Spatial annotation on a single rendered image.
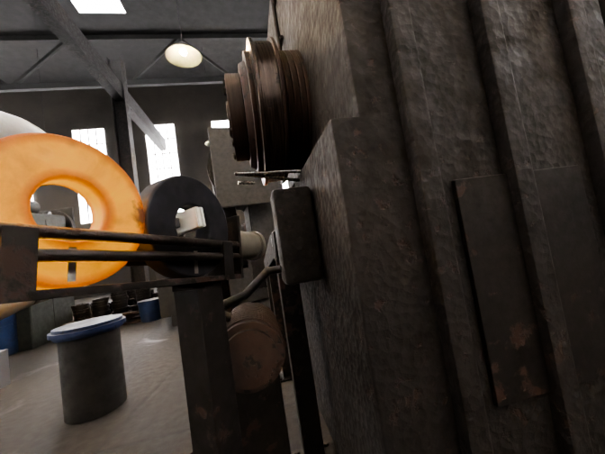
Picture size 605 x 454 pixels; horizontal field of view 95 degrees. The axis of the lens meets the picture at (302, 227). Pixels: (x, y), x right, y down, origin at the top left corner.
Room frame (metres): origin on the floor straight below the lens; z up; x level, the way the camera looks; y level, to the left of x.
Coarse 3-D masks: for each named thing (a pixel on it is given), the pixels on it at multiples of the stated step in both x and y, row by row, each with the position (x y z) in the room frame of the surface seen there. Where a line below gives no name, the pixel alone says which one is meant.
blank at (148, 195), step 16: (176, 176) 0.39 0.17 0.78; (144, 192) 0.37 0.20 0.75; (160, 192) 0.37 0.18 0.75; (176, 192) 0.39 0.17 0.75; (192, 192) 0.42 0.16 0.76; (208, 192) 0.45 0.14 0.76; (144, 208) 0.35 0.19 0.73; (160, 208) 0.36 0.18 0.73; (176, 208) 0.39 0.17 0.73; (208, 208) 0.44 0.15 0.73; (160, 224) 0.36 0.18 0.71; (208, 224) 0.44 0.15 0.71; (224, 224) 0.47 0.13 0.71; (224, 240) 0.47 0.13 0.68; (160, 272) 0.38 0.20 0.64; (176, 272) 0.38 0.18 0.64; (192, 272) 0.40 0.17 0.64; (208, 272) 0.43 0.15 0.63
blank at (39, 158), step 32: (0, 160) 0.23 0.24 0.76; (32, 160) 0.25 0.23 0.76; (64, 160) 0.27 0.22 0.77; (96, 160) 0.30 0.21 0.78; (0, 192) 0.23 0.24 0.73; (32, 192) 0.25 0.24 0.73; (96, 192) 0.30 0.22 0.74; (128, 192) 0.32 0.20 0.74; (96, 224) 0.31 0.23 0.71; (128, 224) 0.32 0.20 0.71
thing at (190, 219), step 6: (186, 210) 0.41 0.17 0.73; (192, 210) 0.40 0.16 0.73; (198, 210) 0.40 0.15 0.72; (180, 216) 0.41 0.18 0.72; (186, 216) 0.41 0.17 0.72; (192, 216) 0.40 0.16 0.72; (198, 216) 0.40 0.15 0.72; (180, 222) 0.41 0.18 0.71; (186, 222) 0.41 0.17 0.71; (192, 222) 0.40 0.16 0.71; (198, 222) 0.40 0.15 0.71; (180, 228) 0.41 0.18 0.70; (186, 228) 0.41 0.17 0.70; (192, 228) 0.41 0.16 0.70
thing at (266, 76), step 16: (256, 48) 0.75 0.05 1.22; (272, 48) 0.76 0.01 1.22; (256, 64) 0.72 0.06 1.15; (272, 64) 0.73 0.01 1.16; (256, 80) 0.72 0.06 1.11; (272, 80) 0.73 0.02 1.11; (272, 96) 0.73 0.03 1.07; (272, 112) 0.74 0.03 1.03; (272, 128) 0.76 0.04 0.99; (272, 144) 0.79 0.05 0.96; (272, 160) 0.83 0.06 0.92
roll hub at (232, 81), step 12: (228, 84) 0.80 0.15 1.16; (240, 84) 0.81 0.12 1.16; (228, 96) 0.79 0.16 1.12; (240, 96) 0.80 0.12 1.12; (228, 108) 0.87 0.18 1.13; (240, 108) 0.80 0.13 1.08; (228, 120) 0.88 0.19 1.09; (240, 120) 0.81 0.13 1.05; (240, 132) 0.83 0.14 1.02; (240, 144) 0.86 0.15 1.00; (240, 156) 0.91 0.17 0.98
